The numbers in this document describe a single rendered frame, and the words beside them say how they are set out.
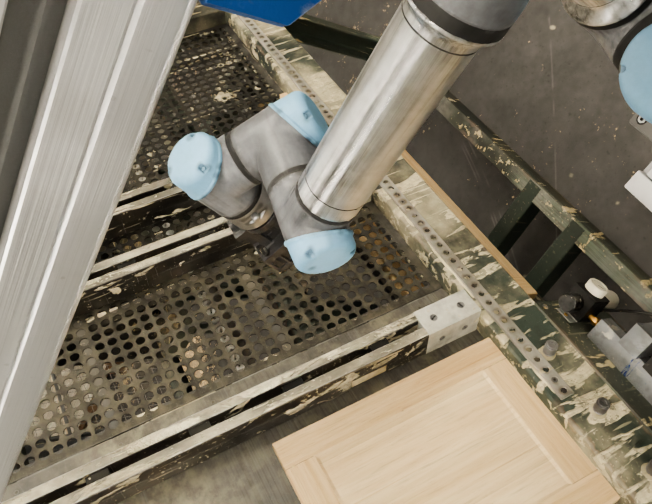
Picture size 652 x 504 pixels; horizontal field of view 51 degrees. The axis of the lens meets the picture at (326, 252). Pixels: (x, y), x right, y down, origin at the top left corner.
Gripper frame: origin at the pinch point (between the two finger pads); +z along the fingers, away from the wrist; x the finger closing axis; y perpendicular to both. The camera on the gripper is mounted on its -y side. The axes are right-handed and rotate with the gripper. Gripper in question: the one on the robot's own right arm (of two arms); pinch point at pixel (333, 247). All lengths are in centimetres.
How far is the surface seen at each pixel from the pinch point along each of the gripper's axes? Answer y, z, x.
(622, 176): -65, 114, -30
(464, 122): -41, 107, -78
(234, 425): 34.6, 10.5, 8.8
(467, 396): 1.5, 37.5, 20.8
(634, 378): -25, 52, 33
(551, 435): -7, 42, 34
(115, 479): 53, -1, 9
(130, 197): 36, 13, -55
